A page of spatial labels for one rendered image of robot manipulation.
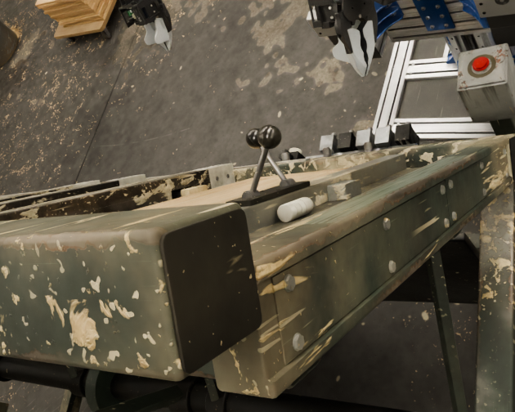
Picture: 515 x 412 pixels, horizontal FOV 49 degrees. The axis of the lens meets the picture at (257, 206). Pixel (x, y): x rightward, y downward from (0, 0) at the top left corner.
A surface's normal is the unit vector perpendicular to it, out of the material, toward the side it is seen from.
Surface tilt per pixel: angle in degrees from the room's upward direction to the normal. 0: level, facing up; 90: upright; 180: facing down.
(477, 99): 90
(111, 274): 33
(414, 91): 0
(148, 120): 0
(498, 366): 0
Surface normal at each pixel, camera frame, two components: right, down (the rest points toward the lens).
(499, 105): -0.17, 0.92
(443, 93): -0.54, -0.38
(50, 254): -0.54, 0.18
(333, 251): 0.83, -0.06
